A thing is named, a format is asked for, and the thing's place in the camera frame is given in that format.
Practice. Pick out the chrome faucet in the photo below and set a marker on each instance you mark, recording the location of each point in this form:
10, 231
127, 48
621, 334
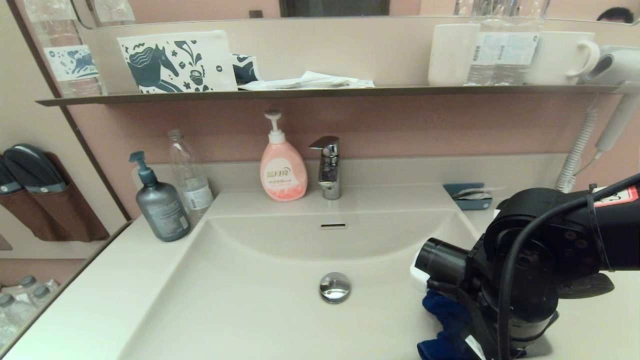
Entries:
330, 174

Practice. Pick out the chrome sink drain stopper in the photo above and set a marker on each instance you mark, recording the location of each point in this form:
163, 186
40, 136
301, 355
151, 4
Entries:
335, 287

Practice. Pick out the brown slipper bag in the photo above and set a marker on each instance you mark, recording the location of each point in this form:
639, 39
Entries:
70, 213
25, 215

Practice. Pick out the small dark print pouch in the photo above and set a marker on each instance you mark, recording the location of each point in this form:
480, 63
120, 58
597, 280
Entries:
245, 70

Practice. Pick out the silver sachet packet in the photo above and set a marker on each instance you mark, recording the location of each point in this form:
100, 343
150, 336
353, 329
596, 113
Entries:
472, 192

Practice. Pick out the clear labelled water bottle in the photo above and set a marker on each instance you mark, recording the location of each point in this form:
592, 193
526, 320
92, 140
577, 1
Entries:
521, 52
487, 54

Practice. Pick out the white plastic wrapped packets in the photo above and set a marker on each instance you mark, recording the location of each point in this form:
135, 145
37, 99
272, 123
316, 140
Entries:
312, 81

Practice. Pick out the grey slipper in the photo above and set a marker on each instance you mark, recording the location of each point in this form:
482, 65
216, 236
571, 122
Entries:
35, 170
7, 178

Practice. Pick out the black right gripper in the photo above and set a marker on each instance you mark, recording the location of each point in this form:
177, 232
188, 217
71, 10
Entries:
530, 305

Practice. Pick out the water bottle horse print label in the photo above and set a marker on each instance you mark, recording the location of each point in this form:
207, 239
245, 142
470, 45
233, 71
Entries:
76, 67

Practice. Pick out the grey pump bottle teal pump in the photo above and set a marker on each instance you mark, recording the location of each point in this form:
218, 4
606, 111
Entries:
162, 211

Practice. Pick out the empty clear plastic bottle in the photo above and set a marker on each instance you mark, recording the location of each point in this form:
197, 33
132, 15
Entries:
189, 168

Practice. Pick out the blue soap tray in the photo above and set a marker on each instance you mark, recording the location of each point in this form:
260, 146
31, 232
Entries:
472, 204

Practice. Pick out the white ceramic sink basin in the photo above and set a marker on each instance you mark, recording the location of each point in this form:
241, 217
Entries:
250, 300

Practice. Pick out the grey metal wall shelf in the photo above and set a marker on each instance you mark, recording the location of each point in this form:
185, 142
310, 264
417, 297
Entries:
300, 93

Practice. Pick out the white hair dryer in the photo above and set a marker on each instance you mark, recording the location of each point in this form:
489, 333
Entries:
620, 64

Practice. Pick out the dark blue towel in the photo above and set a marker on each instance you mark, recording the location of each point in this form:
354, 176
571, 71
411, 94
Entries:
445, 325

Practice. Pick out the wall mirror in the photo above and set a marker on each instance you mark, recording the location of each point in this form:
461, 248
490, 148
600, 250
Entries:
200, 7

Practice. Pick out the pink hand soap pump bottle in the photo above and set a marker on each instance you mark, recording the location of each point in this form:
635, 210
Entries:
283, 174

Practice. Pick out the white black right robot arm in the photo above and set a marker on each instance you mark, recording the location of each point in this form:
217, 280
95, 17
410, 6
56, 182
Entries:
615, 235

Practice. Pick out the clear capped water bottle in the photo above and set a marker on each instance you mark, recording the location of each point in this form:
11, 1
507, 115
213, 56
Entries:
42, 293
7, 312
28, 283

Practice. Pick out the large white horse print pouch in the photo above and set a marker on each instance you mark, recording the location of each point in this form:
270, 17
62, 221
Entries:
222, 72

